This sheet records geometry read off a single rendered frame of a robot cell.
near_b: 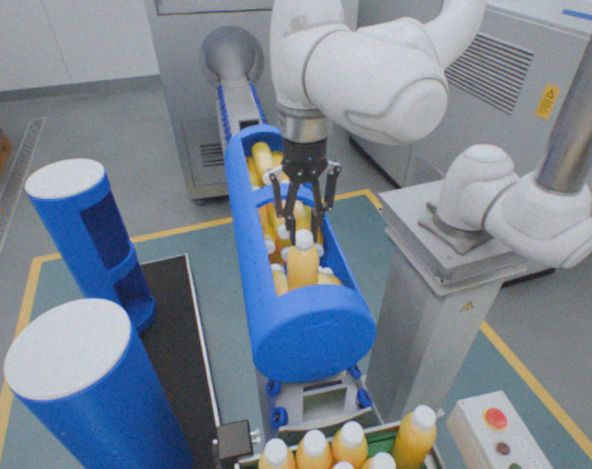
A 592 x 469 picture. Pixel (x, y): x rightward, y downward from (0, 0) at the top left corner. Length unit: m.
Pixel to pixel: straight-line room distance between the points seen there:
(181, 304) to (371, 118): 1.95
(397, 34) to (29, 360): 1.02
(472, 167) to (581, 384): 1.64
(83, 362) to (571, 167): 1.15
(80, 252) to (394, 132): 1.54
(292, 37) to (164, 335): 1.82
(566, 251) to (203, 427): 1.49
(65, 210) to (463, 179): 1.37
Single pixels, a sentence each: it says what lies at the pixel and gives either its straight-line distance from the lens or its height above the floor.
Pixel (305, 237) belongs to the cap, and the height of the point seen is 1.33.
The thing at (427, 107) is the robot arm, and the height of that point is 1.69.
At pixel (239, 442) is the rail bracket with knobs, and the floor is 1.00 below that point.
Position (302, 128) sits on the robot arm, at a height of 1.59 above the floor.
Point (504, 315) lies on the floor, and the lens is 2.63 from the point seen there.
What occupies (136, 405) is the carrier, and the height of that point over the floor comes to 0.84.
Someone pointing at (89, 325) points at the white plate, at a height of 1.04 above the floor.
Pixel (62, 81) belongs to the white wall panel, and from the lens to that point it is 5.84.
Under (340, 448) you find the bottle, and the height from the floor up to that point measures 1.07.
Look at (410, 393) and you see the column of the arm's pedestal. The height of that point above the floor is 0.36.
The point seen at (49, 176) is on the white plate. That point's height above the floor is 1.04.
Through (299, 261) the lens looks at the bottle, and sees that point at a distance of 0.80.
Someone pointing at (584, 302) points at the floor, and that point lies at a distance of 2.95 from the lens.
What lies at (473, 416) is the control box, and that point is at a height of 1.10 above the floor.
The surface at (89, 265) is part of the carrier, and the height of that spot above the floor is 0.68.
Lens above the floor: 1.85
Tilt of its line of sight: 41 degrees down
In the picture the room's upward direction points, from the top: straight up
